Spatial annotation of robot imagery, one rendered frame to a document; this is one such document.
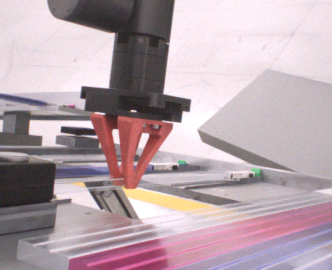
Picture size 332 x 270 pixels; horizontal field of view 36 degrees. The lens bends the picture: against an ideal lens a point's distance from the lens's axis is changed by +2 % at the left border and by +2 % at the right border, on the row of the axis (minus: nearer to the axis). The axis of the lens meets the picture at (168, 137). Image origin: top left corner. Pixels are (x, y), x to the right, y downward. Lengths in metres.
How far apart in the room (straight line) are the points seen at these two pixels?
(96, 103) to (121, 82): 0.03
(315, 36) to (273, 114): 1.44
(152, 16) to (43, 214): 0.23
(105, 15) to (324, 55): 1.92
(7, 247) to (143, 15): 0.27
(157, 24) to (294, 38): 2.04
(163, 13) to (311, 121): 0.58
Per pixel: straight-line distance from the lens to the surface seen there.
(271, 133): 1.04
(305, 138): 1.00
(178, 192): 0.61
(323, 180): 0.73
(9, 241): 0.34
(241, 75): 2.37
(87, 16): 0.47
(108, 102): 0.50
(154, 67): 0.50
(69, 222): 0.39
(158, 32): 0.51
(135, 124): 0.48
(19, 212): 0.36
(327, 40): 2.44
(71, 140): 0.89
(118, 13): 0.48
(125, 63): 0.50
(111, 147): 0.52
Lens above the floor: 1.25
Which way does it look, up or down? 35 degrees down
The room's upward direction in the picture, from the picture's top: 25 degrees counter-clockwise
